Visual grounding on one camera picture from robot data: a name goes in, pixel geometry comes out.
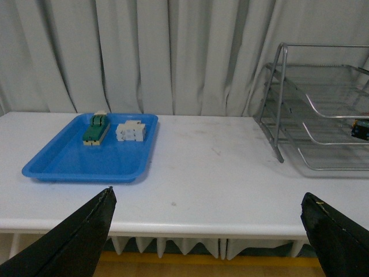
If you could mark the blue plastic tray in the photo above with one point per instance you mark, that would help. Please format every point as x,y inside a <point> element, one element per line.
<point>66,159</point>

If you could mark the white curtain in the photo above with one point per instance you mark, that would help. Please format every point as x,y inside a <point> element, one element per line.
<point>161,57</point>

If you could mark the red emergency stop button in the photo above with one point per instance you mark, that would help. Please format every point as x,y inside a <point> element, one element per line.
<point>360,129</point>

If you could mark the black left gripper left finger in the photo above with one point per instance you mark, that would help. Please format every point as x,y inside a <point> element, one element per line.
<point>73,247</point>

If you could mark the green knife switch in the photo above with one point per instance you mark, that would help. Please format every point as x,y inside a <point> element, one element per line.
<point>99,125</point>

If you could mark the white circuit breaker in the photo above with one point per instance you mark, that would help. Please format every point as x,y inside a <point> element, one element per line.
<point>131,130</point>

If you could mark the silver mesh tray rack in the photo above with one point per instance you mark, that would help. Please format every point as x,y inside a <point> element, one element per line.
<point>312,106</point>

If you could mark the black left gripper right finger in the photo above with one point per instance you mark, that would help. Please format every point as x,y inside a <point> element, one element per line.
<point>341,244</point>

